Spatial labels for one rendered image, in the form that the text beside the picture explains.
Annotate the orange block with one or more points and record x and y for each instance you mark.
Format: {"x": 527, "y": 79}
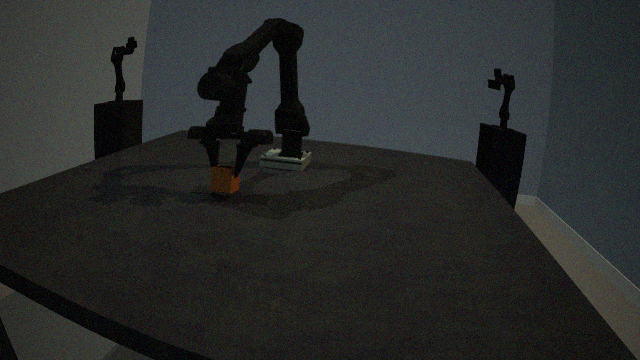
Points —
{"x": 223, "y": 179}

